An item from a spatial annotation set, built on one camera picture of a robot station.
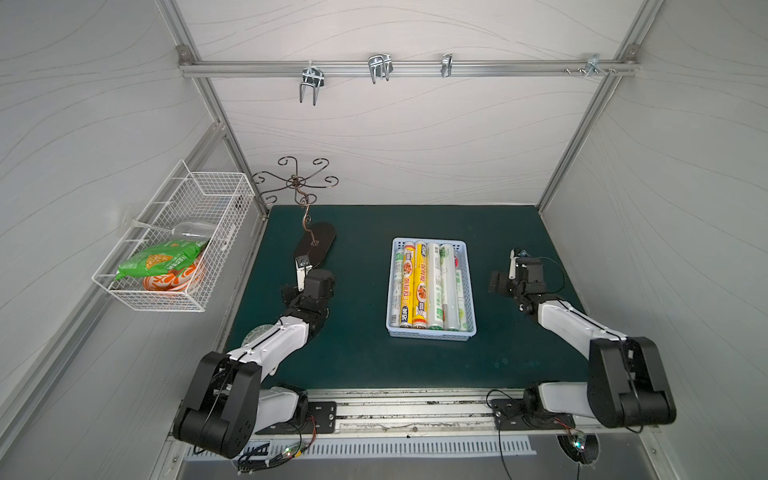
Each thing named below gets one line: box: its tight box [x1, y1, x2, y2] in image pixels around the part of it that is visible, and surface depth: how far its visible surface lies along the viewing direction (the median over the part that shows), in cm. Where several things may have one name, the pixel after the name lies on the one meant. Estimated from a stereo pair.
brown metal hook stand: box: [253, 156, 339, 265], surface depth 92 cm
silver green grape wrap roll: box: [427, 242, 444, 330], surface depth 91 cm
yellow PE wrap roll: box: [400, 241, 416, 328], surface depth 92 cm
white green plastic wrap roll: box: [454, 255, 469, 332], surface depth 90 cm
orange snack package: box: [142, 264, 197, 291], surface depth 61 cm
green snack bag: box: [114, 239, 209, 280], surface depth 55 cm
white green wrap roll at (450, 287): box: [441, 243, 460, 331], surface depth 91 cm
